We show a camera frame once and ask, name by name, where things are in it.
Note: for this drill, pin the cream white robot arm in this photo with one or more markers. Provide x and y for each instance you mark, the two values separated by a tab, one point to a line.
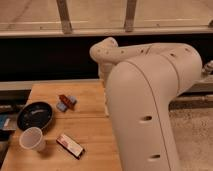
140	81

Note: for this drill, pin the red blue snack packet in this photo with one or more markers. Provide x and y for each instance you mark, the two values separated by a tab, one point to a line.
66	102

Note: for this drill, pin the white red snack packet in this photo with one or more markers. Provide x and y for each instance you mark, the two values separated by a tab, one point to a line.
70	145

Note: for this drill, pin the black round bowl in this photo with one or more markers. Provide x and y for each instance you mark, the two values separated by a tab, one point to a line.
36	114

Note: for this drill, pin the right metal window post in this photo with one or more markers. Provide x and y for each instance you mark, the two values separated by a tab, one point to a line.
130	15

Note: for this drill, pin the metal window post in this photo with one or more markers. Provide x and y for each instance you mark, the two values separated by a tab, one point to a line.
130	15
64	16

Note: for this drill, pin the left metal window post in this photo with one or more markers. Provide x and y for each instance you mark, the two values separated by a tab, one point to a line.
64	16

